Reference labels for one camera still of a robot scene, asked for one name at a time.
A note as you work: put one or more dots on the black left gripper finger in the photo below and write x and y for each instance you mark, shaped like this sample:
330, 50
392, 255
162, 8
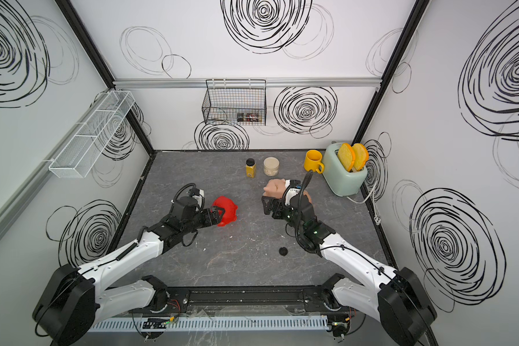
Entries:
217, 211
214, 220

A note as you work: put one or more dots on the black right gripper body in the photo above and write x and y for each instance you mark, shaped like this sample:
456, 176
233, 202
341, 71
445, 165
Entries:
282, 212

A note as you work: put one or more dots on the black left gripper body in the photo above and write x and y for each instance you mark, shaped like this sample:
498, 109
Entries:
200, 220

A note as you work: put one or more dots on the red piggy bank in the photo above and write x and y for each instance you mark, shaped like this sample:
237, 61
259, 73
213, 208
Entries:
229, 207

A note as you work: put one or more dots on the black round piggy bank plug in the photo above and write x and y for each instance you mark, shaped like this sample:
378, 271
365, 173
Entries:
283, 251

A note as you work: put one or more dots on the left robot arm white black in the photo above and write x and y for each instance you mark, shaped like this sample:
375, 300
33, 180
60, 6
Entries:
77, 298

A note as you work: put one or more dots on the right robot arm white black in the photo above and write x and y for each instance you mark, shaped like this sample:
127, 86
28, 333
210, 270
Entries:
395, 298

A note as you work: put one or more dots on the light pink piggy bank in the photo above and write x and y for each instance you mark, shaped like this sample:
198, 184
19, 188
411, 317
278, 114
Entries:
275, 188

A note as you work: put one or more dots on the dark pink piggy bank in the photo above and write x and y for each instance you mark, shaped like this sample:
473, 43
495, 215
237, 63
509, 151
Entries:
307, 195

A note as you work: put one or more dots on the yellow spice jar black lid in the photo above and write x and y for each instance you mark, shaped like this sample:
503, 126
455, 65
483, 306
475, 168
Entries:
250, 168

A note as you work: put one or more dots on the yellow mug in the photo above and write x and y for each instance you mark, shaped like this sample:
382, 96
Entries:
313, 162

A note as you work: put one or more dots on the mint green toaster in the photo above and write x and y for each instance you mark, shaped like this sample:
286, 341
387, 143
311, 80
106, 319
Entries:
340, 181

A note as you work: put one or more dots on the yellow toast slice left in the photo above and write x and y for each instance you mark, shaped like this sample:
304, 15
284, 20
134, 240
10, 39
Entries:
346, 156

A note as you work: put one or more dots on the yellow toast slice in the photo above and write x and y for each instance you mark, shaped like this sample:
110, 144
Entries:
346, 156
362, 156

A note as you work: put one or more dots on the small items in basket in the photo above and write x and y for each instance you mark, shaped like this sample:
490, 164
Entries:
248, 117

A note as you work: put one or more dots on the yellow toast slice right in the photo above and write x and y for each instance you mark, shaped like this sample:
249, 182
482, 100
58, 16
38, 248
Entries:
362, 156

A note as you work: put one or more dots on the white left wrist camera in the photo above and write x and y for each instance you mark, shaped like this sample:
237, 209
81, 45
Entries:
197, 194

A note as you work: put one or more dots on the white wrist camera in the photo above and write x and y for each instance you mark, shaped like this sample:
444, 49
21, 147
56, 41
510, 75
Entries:
292, 188
197, 194

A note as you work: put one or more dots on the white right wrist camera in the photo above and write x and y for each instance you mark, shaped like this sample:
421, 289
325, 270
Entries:
292, 188

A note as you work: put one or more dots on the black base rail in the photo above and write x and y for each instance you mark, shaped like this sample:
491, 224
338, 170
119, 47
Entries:
308, 298

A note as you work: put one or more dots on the white slotted cable duct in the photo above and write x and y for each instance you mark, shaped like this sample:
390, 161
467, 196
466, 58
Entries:
212, 324

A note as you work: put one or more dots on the black wire basket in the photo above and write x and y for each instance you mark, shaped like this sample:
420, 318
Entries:
221, 105

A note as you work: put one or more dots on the white wire shelf basket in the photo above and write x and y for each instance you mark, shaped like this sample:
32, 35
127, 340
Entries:
105, 132

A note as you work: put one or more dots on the aluminium wall rail back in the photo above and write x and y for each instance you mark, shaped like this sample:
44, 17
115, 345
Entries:
193, 83

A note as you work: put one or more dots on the aluminium wall rail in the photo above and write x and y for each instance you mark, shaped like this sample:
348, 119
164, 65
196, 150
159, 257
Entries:
25, 194
193, 83

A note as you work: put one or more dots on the black corner frame post left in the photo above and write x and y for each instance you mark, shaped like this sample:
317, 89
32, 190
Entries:
68, 11

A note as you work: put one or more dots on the black corner frame post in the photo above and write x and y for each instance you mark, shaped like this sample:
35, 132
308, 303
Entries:
68, 11
415, 17

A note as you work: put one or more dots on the aluminium wall rail left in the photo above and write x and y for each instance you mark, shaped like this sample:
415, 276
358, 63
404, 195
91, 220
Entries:
25, 194

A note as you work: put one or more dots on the black corner frame post right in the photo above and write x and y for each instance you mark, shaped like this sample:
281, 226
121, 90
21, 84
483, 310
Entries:
415, 17

